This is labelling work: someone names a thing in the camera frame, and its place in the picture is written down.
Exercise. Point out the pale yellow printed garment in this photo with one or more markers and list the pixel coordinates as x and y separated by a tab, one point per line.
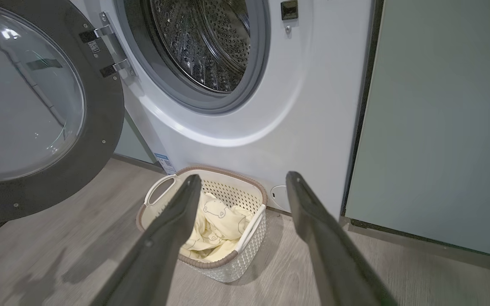
219	225

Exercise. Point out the pale green wide cabinet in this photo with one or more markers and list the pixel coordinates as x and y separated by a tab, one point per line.
440	127

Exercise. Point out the steel perforated washer drum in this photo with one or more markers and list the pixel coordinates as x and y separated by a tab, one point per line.
202	42

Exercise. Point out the blue white energy label sticker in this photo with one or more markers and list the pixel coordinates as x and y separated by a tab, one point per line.
164	163

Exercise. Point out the round drain filter cover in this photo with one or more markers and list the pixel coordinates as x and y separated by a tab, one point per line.
280	197

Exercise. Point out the metal washer door hinge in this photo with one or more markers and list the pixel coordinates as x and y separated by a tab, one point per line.
115	40

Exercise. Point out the white front-load washing machine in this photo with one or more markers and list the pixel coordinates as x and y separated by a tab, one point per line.
304	127

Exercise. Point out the black door latch socket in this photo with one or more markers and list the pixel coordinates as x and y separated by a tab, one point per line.
289	9

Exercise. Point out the pale green narrow cabinet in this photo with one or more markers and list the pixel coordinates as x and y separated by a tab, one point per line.
130	144

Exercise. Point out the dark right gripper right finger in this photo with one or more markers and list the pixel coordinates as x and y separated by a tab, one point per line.
334	255

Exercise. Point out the grey rubber door gasket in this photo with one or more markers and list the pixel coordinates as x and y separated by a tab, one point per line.
228	104

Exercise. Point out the white basket with brown rim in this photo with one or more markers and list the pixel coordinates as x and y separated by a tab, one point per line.
245	255

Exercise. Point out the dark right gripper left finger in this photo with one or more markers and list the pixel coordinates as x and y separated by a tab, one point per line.
155	255

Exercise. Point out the black round glass washer door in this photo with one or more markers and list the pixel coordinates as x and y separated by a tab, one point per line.
96	148

